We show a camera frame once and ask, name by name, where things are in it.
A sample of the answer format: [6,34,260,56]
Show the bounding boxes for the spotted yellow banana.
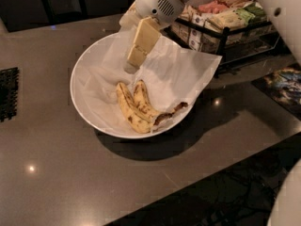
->
[116,82,151,134]
[134,80,188,126]

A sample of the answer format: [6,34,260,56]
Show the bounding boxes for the white gripper with vent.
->
[119,0,188,74]

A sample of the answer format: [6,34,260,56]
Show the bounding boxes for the white bowl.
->
[70,33,194,139]

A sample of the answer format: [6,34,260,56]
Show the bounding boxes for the black mesh mat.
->
[0,67,19,122]

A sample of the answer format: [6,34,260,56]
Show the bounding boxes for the black cables under table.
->
[184,160,283,226]

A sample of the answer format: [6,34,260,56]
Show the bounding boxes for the colourful printed mat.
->
[251,63,301,121]

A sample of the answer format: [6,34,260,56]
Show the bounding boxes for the dark appliance in background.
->
[41,0,87,24]

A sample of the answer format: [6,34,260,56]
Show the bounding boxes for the white paper liner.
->
[82,25,223,134]

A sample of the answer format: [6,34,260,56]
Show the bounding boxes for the black wire tea rack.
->
[165,18,290,77]

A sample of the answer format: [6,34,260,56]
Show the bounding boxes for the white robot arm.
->
[119,0,301,73]

